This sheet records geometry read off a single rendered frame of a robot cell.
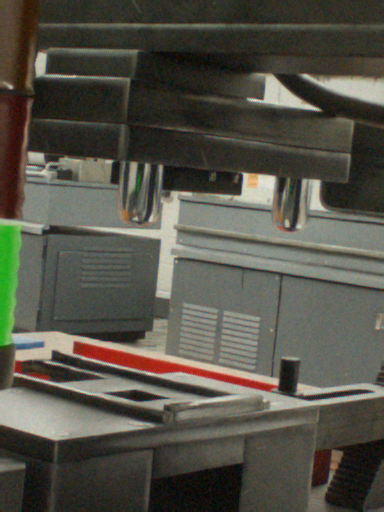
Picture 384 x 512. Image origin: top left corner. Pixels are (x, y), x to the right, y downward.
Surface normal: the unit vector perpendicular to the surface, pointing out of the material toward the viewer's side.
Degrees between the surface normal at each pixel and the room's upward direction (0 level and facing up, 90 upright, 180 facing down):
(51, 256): 90
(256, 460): 90
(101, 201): 90
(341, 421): 90
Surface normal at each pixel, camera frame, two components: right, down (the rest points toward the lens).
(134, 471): 0.77, 0.11
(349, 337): -0.68, -0.02
